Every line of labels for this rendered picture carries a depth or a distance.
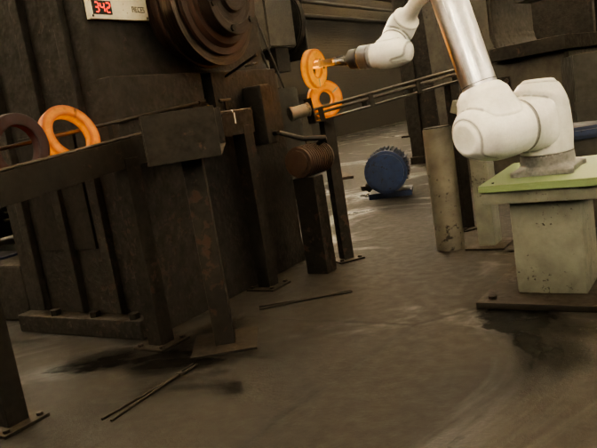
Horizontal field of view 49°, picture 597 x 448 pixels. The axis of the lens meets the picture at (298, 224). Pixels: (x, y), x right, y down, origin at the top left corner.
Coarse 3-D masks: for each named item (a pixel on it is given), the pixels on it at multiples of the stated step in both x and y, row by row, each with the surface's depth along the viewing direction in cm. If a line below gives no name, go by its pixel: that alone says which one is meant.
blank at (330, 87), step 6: (324, 84) 276; (330, 84) 277; (336, 84) 278; (312, 90) 274; (318, 90) 275; (324, 90) 276; (330, 90) 278; (336, 90) 279; (312, 96) 274; (318, 96) 276; (330, 96) 280; (336, 96) 279; (312, 102) 275; (318, 102) 276; (330, 102) 280; (324, 108) 277; (324, 114) 277; (330, 114) 279
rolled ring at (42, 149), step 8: (0, 120) 168; (8, 120) 170; (16, 120) 172; (24, 120) 174; (32, 120) 176; (0, 128) 168; (24, 128) 175; (32, 128) 176; (40, 128) 178; (0, 136) 168; (32, 136) 178; (40, 136) 178; (32, 144) 179; (40, 144) 178; (48, 144) 180; (0, 152) 168; (40, 152) 178; (48, 152) 180; (0, 160) 168
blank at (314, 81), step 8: (304, 56) 255; (312, 56) 257; (320, 56) 262; (304, 64) 254; (312, 64) 257; (304, 72) 255; (312, 72) 257; (320, 72) 263; (304, 80) 257; (312, 80) 257; (320, 80) 262; (312, 88) 261
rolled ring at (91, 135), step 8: (48, 112) 187; (56, 112) 189; (64, 112) 191; (72, 112) 193; (80, 112) 195; (40, 120) 185; (48, 120) 186; (72, 120) 194; (80, 120) 194; (88, 120) 196; (48, 128) 184; (80, 128) 196; (88, 128) 195; (96, 128) 197; (48, 136) 183; (88, 136) 195; (96, 136) 196; (56, 144) 184; (88, 144) 195; (56, 152) 184
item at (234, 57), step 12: (168, 0) 220; (168, 12) 223; (180, 12) 224; (168, 24) 226; (180, 24) 224; (180, 36) 227; (192, 36) 228; (180, 48) 232; (192, 48) 229; (204, 48) 234; (240, 48) 251; (204, 60) 238; (216, 60) 239; (228, 60) 245
